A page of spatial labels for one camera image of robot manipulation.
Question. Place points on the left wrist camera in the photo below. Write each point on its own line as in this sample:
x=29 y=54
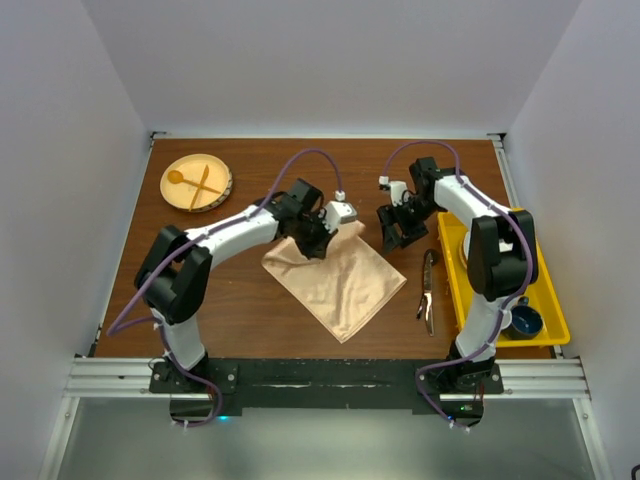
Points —
x=338 y=213

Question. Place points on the white mug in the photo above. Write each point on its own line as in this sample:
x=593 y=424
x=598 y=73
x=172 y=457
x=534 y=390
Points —
x=504 y=317

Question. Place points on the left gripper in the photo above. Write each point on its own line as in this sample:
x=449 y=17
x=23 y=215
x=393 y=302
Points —
x=319 y=247

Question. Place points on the round bamboo plate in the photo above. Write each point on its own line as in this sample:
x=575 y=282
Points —
x=180 y=195

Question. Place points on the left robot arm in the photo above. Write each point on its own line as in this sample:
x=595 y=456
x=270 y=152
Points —
x=174 y=275

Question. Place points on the aluminium frame rail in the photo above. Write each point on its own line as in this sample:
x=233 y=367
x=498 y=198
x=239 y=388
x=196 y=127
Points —
x=136 y=377

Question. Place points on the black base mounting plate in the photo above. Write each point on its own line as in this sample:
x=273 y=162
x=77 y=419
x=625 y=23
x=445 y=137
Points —
x=421 y=400

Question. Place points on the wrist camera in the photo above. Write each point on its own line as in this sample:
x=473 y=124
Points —
x=397 y=190
x=338 y=213

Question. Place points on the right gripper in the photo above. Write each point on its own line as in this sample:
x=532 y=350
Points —
x=389 y=215

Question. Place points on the dark blue mug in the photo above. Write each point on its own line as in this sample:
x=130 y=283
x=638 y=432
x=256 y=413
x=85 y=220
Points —
x=526 y=321

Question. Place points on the wooden knife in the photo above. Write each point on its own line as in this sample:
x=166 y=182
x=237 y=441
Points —
x=199 y=187

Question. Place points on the beige cloth napkin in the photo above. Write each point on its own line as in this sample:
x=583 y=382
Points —
x=345 y=290

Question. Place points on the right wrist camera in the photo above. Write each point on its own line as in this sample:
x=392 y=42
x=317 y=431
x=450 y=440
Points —
x=397 y=190

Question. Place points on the white paper plate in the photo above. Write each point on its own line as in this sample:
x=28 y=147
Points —
x=463 y=248

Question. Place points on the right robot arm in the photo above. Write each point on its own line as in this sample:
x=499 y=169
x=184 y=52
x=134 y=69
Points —
x=501 y=260

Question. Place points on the yellow plastic bin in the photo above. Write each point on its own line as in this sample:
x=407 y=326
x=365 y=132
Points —
x=541 y=294

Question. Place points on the wooden spoon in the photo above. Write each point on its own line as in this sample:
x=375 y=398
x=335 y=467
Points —
x=176 y=177

